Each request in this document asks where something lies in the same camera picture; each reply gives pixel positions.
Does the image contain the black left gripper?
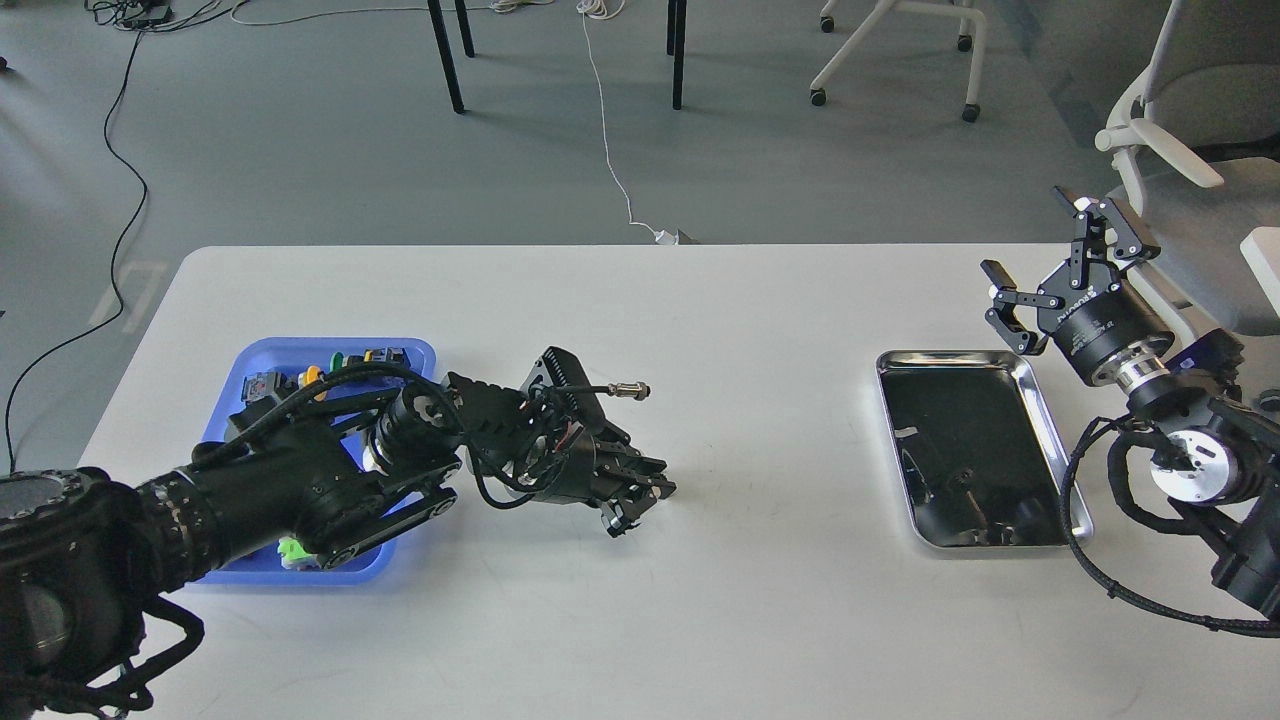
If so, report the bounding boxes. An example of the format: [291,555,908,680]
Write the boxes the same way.
[520,421,677,538]

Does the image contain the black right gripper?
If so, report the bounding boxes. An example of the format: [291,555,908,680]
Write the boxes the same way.
[980,186,1174,387]

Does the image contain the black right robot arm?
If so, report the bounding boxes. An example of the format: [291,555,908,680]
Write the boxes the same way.
[982,187,1279,638]

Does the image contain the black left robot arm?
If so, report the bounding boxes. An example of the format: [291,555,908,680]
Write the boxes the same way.
[1,347,676,719]

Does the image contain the white office chair right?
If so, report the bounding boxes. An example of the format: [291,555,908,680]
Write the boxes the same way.
[1094,1,1279,337]

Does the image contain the shiny metal tray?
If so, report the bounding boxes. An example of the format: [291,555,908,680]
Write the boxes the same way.
[876,350,1094,553]

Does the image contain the white chair base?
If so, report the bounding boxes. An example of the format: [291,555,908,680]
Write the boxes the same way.
[809,0,989,124]

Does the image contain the blue plastic tray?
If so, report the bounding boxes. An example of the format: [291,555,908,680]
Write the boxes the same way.
[189,337,438,587]

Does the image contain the black table leg right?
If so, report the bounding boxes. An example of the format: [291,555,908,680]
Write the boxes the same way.
[666,0,689,111]

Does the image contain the black table leg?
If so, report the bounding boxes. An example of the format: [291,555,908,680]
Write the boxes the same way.
[666,0,689,111]
[426,0,476,115]

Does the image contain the black table leg left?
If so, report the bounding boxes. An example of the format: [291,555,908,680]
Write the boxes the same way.
[426,0,476,115]

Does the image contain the black sleeved right arm cable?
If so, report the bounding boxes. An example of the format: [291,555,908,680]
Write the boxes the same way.
[1060,418,1280,639]

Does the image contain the grey switch with green block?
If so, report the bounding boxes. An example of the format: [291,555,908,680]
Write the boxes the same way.
[276,536,320,571]

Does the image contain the yellow push button switch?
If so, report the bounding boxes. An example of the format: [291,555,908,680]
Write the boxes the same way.
[241,365,326,406]

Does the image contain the white floor cable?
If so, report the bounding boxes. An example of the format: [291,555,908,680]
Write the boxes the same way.
[576,0,684,247]

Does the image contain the black floor cable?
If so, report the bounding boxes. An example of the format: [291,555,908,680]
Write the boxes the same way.
[3,0,230,468]

